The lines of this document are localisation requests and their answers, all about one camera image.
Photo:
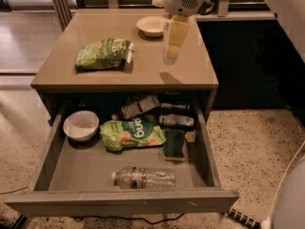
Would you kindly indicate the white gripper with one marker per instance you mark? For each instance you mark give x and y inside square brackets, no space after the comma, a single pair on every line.
[178,1]

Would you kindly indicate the green jalapeno chip bag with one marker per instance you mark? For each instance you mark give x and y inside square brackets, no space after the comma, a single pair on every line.
[108,53]

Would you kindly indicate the grey cabinet with glossy top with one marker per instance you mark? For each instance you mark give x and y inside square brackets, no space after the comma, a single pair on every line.
[149,70]

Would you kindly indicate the dark can in drawer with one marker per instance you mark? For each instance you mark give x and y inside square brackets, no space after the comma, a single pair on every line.
[171,106]

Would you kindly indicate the dark labelled bottle in drawer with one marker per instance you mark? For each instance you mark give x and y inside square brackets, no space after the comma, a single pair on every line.
[137,108]

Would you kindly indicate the silver snack packet in drawer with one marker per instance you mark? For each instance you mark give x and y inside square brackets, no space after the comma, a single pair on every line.
[176,120]

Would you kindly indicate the green snack bag in drawer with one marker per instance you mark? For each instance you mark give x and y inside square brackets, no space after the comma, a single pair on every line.
[139,132]

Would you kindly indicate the white bowl in drawer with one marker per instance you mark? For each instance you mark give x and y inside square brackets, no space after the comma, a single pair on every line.
[81,126]

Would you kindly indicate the open grey top drawer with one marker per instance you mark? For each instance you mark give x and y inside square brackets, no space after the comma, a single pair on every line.
[75,181]

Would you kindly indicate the white bowl on cabinet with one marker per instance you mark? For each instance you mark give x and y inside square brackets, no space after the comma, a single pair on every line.
[152,26]

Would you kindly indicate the small yellow sponge piece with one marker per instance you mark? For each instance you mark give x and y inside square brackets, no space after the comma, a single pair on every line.
[190,137]

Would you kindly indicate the green and yellow sponge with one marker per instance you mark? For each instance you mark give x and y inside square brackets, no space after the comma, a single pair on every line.
[173,146]

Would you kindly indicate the clear plastic water bottle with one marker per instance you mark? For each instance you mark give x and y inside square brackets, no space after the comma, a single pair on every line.
[144,178]

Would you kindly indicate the black power strip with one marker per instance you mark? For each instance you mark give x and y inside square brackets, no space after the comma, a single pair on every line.
[242,218]

